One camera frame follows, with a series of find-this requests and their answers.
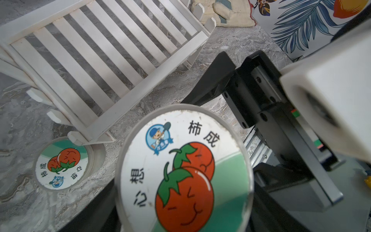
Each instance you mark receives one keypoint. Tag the tomato lid seed jar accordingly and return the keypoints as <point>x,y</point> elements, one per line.
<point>61,165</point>

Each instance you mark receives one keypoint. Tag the strawberry lid seed jar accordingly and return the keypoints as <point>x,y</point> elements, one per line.
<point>183,169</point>

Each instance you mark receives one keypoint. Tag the white slatted wooden shelf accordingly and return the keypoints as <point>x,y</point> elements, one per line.
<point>93,62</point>

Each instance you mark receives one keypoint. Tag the beige work glove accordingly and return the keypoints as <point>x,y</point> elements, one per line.
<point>227,13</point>

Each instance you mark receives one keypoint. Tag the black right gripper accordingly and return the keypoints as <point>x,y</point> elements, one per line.
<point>300,182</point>

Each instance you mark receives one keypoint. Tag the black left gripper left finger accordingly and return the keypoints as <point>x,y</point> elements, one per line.
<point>100,215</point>

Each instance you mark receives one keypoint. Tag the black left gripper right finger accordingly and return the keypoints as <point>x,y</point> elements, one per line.
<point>268,216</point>

